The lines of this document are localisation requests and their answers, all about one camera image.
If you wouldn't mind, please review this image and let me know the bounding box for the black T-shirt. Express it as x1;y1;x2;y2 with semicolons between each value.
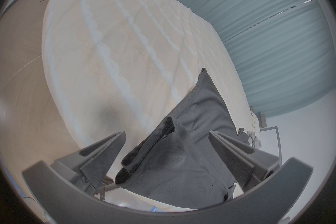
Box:
115;68;244;210

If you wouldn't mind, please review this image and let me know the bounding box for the white printed pillow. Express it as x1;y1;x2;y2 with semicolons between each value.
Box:
249;111;259;137

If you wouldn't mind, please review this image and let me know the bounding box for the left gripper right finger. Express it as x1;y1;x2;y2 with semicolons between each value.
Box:
209;131;281;189

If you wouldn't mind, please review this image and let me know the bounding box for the grey garment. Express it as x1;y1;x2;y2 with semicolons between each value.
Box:
237;127;263;150

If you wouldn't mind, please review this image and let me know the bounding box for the grey bedside table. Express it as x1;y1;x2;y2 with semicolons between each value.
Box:
249;106;268;127

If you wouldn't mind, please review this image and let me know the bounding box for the bed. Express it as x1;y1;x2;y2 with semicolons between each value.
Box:
41;0;282;211

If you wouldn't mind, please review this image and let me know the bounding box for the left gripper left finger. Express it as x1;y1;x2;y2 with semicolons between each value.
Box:
54;131;127;190

